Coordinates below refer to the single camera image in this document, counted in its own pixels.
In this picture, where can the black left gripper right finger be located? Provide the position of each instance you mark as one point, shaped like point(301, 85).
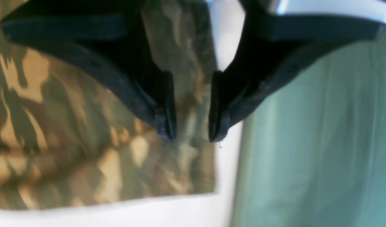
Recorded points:
point(281, 38)

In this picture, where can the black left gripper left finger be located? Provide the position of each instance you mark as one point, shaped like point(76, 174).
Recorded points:
point(107, 40)

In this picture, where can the camouflage t-shirt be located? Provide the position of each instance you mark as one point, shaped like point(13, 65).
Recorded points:
point(67, 141)

